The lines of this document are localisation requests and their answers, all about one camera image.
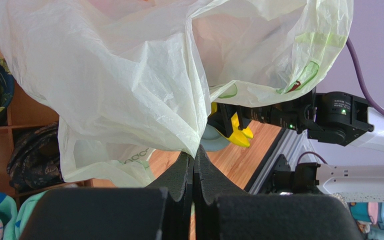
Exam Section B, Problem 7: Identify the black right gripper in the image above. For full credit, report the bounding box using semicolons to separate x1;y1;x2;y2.
216;103;254;139

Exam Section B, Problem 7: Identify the pale green plastic bag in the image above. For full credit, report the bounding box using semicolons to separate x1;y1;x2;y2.
0;0;354;187

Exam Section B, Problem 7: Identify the grey blue plate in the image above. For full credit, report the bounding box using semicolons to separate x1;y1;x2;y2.
200;124;230;152

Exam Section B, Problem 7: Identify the teal white sock pair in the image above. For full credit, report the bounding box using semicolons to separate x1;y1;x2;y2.
0;191;46;240

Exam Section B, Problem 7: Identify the yellow banana bunch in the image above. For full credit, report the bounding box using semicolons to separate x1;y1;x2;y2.
207;102;253;148

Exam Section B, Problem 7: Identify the aluminium frame rail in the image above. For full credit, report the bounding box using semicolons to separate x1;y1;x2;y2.
244;129;310;195

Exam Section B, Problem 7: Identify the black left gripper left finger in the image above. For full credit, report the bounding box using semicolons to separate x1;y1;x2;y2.
20;153;194;240

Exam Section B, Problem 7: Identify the black rolled sock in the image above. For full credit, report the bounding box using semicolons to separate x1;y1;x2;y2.
6;121;64;193

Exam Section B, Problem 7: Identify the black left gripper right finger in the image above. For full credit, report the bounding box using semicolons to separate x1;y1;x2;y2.
193;147;362;240

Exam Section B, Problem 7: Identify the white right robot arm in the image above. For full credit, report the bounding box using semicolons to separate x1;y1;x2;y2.
208;90;384;202

